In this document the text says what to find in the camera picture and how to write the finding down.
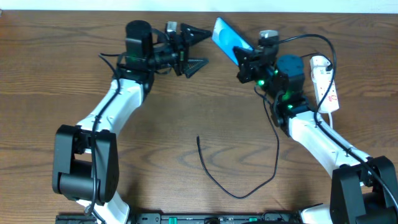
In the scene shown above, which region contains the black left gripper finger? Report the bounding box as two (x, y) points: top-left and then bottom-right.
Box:
(180, 23), (212, 47)
(183, 58), (209, 78)

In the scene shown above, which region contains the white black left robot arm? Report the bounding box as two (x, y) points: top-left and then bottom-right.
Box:
(52, 20), (211, 223)

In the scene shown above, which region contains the white power strip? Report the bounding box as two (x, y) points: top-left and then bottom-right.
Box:
(311, 70), (340, 113)

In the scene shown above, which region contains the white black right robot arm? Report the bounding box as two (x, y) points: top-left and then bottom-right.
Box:
(233, 37), (397, 223)

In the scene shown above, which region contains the black USB charging cable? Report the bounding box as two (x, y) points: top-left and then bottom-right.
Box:
(196, 52), (333, 200)

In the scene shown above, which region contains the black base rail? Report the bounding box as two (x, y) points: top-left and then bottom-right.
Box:
(55, 212), (302, 224)

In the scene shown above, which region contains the blue Galaxy smartphone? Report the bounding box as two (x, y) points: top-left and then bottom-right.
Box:
(211, 17), (254, 65)

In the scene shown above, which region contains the white USB charger adapter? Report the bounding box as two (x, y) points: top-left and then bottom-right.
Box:
(310, 55), (333, 76)

